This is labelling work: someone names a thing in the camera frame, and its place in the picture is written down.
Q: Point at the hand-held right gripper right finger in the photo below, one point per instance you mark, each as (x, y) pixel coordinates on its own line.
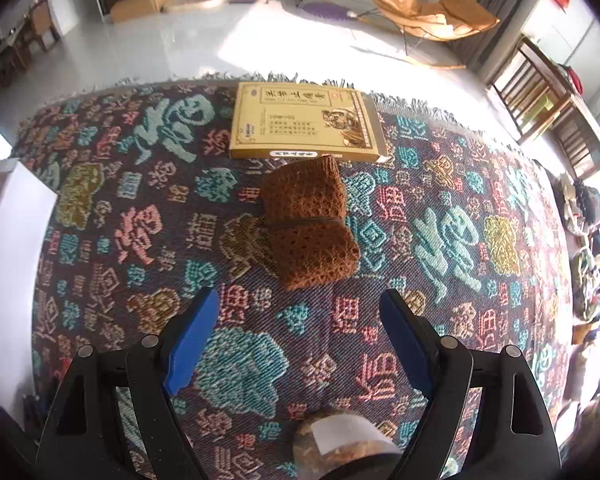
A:
(405, 345)

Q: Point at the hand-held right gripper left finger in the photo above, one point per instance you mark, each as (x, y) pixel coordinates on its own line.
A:
(190, 345)

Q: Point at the brown knit cloth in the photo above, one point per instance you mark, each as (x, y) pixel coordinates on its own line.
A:
(310, 240)

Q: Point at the white storage box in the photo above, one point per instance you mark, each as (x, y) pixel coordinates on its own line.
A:
(15, 260)

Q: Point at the printed woven blanket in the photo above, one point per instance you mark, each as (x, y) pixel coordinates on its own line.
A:
(455, 240)

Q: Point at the clear jar with black lid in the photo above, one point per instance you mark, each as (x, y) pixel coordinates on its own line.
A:
(340, 445)

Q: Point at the pile of assorted clutter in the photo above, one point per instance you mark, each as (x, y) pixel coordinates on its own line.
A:
(590, 260)

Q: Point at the yellow flat box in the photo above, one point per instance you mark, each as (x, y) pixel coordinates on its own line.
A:
(300, 120)

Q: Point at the wooden slatted chairs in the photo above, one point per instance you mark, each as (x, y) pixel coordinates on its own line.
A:
(570, 125)

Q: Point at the red cloth on chairs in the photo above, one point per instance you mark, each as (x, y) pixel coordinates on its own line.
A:
(574, 77)

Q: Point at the orange lounge chair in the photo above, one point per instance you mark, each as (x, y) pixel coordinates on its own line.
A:
(420, 15)

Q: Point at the round wooden platform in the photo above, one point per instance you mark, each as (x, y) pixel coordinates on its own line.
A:
(195, 4)

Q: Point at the purple floor mat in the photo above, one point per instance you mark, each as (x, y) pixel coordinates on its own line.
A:
(325, 11)

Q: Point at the cardboard box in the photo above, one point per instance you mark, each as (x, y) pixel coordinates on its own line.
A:
(140, 5)

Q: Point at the brown wooden dining chair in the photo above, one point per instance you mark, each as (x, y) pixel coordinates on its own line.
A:
(42, 22)

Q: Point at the grey curtain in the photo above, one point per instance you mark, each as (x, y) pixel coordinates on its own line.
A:
(505, 0)

